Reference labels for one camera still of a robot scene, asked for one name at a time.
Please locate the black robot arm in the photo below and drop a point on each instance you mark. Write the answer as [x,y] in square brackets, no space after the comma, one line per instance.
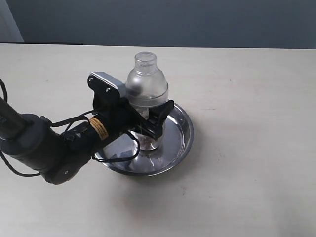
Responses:
[57,151]

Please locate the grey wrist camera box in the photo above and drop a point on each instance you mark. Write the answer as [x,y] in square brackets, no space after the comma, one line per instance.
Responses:
[103,83]

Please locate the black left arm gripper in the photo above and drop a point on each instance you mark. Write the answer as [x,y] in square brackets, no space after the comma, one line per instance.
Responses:
[115,116]

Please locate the clear plastic bottle with grains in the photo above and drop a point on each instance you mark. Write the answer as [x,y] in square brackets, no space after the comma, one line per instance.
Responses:
[146,86]

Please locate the round stainless steel plate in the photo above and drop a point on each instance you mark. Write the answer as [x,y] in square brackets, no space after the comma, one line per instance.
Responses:
[175,144]

